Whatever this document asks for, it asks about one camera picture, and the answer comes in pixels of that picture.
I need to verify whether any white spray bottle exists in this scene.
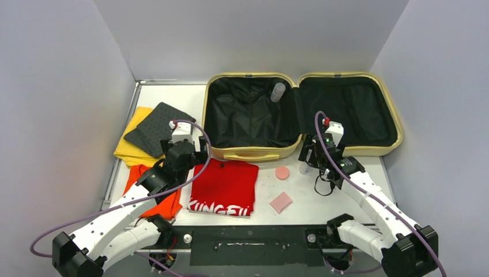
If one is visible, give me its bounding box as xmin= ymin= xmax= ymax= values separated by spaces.
xmin=299 ymin=162 xmax=310 ymax=175

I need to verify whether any dark grey dotted cloth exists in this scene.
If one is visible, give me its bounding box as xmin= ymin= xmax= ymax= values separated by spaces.
xmin=123 ymin=102 xmax=196 ymax=158

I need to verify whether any red printed t-shirt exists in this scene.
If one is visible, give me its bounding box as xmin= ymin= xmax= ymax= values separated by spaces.
xmin=187 ymin=159 xmax=259 ymax=217

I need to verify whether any clear plastic cup bottle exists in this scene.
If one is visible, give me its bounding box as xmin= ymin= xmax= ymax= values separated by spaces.
xmin=270 ymin=83 xmax=287 ymax=103

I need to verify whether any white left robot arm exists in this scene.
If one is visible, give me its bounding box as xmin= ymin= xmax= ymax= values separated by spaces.
xmin=51 ymin=136 xmax=210 ymax=276

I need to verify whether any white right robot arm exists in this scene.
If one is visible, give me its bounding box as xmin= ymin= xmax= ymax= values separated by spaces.
xmin=299 ymin=133 xmax=447 ymax=276

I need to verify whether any round pink soap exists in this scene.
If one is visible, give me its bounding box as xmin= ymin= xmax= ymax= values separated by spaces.
xmin=274 ymin=166 xmax=290 ymax=181

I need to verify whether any yellow folded t-shirt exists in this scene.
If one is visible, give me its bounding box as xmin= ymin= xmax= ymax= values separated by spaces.
xmin=114 ymin=107 xmax=156 ymax=167

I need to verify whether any pink square sponge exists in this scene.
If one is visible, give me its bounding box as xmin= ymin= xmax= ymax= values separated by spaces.
xmin=269 ymin=192 xmax=293 ymax=214

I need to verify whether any orange folded t-shirt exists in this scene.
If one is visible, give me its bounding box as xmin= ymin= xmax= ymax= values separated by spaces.
xmin=124 ymin=164 xmax=182 ymax=221

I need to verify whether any yellow open suitcase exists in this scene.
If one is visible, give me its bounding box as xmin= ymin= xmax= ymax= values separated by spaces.
xmin=202 ymin=72 xmax=404 ymax=161

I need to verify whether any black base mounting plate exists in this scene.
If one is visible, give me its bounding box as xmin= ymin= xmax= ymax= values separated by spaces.
xmin=148 ymin=224 xmax=353 ymax=267

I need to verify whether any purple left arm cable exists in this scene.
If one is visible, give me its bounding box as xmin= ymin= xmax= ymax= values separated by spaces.
xmin=29 ymin=119 xmax=213 ymax=276

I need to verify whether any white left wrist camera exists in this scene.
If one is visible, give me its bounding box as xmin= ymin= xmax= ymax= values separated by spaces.
xmin=168 ymin=121 xmax=193 ymax=144

